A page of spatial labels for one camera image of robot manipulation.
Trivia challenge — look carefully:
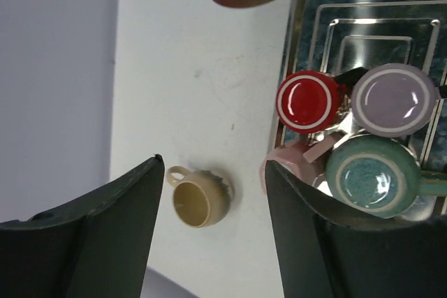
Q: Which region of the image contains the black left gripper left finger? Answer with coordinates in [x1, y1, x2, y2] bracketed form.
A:
[1, 155, 165, 297]

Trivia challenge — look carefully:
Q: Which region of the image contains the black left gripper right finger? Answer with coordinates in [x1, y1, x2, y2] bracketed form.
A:
[265, 161, 446, 297]

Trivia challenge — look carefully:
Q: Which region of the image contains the beige round mug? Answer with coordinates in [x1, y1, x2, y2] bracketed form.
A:
[166, 166, 234, 228]

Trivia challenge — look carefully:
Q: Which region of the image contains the lilac mug black handle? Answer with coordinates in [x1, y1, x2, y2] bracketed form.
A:
[335, 64, 446, 138]

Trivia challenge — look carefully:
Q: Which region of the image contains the teal glazed mug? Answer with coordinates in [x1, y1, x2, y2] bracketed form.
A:
[325, 134, 446, 218]

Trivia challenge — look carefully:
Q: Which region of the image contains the pink faceted mug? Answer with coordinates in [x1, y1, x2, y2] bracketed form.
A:
[259, 132, 343, 194]

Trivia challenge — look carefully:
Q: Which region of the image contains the red mug black handle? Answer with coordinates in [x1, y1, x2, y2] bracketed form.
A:
[275, 70, 344, 134]

